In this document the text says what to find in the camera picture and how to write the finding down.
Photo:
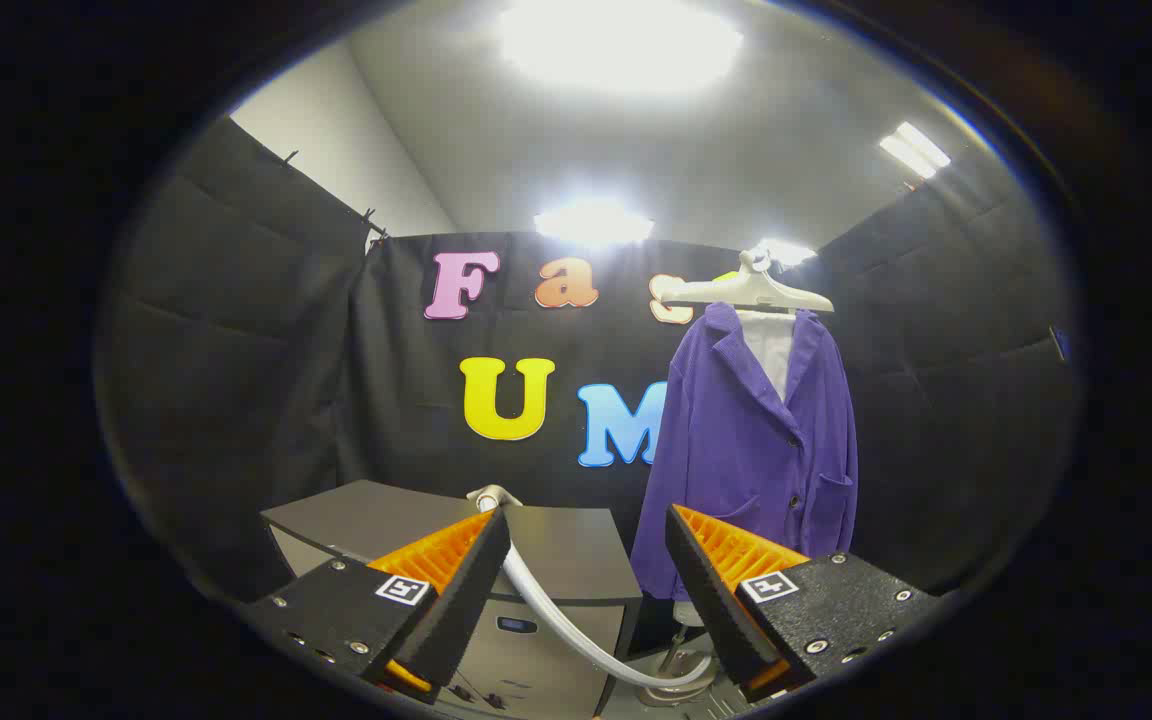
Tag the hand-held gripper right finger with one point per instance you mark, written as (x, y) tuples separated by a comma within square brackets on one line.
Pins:
[(711, 600)]

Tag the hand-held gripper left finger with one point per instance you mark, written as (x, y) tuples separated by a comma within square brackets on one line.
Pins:
[(461, 600)]

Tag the white shirt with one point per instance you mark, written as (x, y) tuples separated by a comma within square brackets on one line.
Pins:
[(771, 345)]

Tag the white plastic clothes hanger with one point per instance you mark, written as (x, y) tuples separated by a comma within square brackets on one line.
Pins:
[(751, 288)]

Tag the grey cabinet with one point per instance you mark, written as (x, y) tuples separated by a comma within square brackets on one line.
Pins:
[(566, 550)]

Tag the ceiling light panel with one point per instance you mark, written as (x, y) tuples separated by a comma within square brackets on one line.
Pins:
[(621, 45), (786, 251), (593, 222), (914, 150)]

